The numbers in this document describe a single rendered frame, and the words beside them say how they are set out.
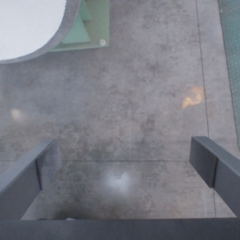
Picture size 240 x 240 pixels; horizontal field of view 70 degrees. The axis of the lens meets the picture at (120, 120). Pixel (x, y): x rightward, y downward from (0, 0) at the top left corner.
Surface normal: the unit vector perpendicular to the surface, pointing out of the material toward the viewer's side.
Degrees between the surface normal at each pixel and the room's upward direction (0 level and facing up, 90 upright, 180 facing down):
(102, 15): 0
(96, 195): 0
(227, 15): 0
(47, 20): 90
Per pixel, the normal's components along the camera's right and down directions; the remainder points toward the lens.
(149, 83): -0.12, -0.16
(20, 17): 0.01, 0.99
